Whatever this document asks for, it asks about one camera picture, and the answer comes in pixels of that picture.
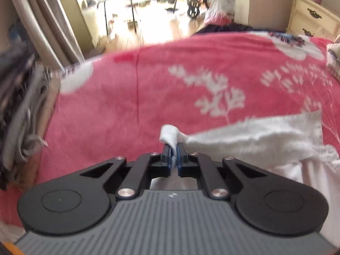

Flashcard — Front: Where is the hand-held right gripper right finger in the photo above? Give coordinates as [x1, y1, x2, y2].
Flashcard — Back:
[177, 143, 269, 200]

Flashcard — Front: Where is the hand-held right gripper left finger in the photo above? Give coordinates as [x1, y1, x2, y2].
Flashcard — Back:
[80, 143, 176, 200]

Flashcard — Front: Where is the white shirt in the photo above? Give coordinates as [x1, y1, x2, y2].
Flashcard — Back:
[151, 110, 340, 247]

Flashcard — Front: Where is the stack of folded clothes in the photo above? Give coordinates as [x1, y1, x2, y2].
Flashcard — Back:
[0, 41, 61, 190]

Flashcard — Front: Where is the red floral blanket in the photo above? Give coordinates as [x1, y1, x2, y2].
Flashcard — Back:
[0, 30, 340, 227]

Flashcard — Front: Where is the black cloth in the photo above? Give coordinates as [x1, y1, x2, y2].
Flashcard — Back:
[191, 23, 255, 36]

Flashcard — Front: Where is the clear plastic bag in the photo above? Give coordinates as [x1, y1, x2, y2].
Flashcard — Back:
[204, 0, 235, 26]

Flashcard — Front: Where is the beige curtain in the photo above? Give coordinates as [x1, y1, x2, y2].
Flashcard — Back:
[5, 0, 85, 69]

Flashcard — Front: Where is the cream nightstand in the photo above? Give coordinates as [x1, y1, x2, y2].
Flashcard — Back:
[285, 0, 340, 41]

